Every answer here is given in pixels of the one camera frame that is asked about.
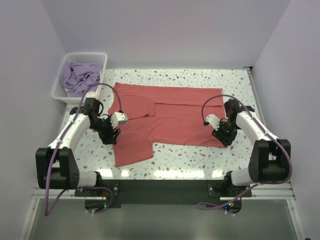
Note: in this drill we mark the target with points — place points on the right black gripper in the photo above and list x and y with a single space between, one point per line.
226 140

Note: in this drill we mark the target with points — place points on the purple t-shirt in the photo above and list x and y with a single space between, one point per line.
76 78

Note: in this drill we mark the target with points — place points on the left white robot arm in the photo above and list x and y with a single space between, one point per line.
56 165

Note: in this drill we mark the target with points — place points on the salmon red t-shirt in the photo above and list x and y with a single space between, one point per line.
167 115

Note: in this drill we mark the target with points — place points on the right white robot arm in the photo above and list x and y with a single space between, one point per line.
270 161

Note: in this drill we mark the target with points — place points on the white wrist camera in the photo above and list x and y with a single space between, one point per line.
118 118
213 121

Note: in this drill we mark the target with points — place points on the white plastic laundry basket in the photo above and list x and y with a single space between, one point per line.
59 93

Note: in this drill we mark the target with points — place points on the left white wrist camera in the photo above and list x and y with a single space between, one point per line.
118 118

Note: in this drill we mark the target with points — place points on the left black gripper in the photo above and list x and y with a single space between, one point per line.
110 137

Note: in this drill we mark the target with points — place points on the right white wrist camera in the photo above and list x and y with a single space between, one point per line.
213 121

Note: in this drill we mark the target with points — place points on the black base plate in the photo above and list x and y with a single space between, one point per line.
114 193

